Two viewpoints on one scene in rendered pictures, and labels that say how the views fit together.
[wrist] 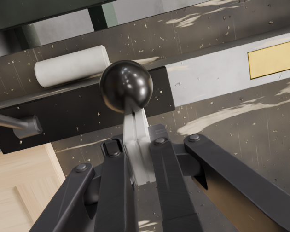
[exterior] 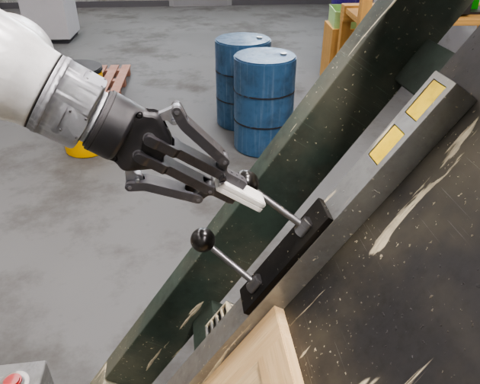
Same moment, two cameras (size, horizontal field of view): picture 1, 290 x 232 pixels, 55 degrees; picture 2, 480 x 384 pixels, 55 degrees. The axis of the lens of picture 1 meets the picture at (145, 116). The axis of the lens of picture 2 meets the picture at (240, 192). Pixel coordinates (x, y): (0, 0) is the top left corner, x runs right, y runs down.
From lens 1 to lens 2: 0.63 m
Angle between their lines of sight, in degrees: 86
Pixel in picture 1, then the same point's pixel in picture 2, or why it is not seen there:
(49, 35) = not seen: outside the picture
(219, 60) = (353, 172)
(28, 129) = (251, 280)
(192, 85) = (341, 198)
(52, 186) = (278, 350)
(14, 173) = (257, 348)
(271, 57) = (385, 143)
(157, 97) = (316, 217)
